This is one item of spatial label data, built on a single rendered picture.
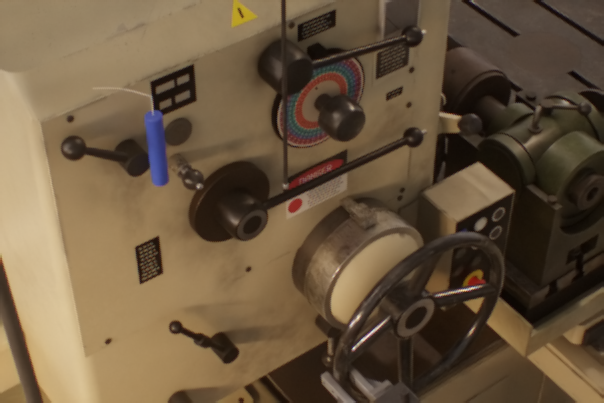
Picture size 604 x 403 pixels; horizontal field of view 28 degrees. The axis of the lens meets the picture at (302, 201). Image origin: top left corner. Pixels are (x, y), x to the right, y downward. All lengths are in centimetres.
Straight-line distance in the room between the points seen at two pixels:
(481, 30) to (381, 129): 124
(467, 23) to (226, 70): 160
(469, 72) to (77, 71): 116
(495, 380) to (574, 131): 82
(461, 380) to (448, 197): 82
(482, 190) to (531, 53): 99
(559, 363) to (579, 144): 62
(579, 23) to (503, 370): 96
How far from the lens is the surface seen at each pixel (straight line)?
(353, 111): 186
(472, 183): 230
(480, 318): 223
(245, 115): 186
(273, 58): 178
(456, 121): 223
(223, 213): 189
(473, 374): 300
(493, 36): 327
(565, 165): 245
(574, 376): 287
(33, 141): 169
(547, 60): 321
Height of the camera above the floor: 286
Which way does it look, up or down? 43 degrees down
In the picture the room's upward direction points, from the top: straight up
